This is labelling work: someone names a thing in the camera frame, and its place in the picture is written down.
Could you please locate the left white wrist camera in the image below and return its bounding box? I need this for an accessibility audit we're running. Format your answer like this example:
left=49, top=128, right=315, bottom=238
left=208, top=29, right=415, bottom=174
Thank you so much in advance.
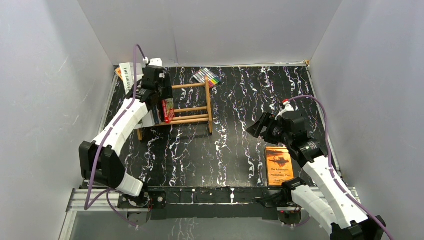
left=142, top=57, right=163, bottom=67

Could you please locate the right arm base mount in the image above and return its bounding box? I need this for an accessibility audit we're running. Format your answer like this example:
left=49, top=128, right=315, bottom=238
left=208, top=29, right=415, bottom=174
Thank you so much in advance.
left=254, top=188, right=311, bottom=229

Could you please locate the pack of coloured markers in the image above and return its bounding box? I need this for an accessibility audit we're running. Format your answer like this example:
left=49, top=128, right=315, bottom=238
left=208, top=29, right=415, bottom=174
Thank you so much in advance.
left=192, top=67, right=221, bottom=88

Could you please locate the red book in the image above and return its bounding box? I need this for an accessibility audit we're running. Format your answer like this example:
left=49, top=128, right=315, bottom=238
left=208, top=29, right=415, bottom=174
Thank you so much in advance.
left=160, top=98, right=175, bottom=124

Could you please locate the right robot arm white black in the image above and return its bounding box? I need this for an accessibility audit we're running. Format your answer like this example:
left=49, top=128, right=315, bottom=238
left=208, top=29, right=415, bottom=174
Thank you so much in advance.
left=246, top=111, right=386, bottom=240

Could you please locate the floral patterned book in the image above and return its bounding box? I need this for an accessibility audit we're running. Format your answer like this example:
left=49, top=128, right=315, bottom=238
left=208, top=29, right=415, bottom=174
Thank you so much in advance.
left=151, top=106, right=162, bottom=125

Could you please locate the small orange card box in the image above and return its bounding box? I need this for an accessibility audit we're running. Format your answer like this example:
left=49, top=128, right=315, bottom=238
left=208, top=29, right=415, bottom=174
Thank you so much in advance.
left=115, top=67, right=124, bottom=81

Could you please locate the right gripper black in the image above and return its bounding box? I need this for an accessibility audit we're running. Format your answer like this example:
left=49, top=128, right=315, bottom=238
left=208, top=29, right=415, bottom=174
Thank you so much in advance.
left=246, top=111, right=292, bottom=147

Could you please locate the wooden book rack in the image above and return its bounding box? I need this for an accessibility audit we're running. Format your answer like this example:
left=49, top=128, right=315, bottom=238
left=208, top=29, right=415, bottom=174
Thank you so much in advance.
left=135, top=80, right=213, bottom=141

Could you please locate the white palm leaf book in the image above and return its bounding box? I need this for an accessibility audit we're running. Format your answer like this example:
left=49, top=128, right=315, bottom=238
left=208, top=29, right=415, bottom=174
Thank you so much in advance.
left=119, top=62, right=144, bottom=94

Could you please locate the purple cable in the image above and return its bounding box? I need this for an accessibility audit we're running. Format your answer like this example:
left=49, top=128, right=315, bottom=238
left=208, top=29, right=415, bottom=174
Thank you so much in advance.
left=84, top=44, right=148, bottom=229
left=281, top=95, right=395, bottom=240

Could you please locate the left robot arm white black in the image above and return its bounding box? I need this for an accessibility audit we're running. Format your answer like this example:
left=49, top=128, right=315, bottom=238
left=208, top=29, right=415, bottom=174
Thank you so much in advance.
left=78, top=65, right=169, bottom=208

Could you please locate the aluminium frame rail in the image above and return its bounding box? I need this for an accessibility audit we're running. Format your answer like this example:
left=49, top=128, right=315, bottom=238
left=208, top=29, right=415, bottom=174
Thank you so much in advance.
left=59, top=187, right=372, bottom=240

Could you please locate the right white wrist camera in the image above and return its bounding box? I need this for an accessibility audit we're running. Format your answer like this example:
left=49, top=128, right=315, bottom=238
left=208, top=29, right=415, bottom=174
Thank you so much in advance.
left=274, top=99, right=295, bottom=120

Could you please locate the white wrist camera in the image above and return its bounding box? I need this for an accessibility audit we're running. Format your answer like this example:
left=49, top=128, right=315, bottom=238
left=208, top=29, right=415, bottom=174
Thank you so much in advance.
left=142, top=57, right=163, bottom=67
left=274, top=99, right=295, bottom=120

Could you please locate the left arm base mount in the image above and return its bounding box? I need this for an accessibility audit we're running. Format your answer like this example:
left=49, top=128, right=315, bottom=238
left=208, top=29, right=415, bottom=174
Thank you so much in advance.
left=117, top=190, right=167, bottom=228

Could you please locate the orange Huckleberry Finn book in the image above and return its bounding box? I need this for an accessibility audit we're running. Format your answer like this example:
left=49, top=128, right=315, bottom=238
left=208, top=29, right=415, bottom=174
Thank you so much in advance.
left=265, top=146, right=295, bottom=186

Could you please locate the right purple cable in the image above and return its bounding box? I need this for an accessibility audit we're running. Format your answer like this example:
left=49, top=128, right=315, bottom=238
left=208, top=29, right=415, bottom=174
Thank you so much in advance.
left=281, top=95, right=395, bottom=240

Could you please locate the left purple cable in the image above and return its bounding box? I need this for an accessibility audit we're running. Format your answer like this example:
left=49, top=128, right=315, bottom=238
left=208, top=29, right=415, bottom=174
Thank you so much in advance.
left=84, top=44, right=148, bottom=229

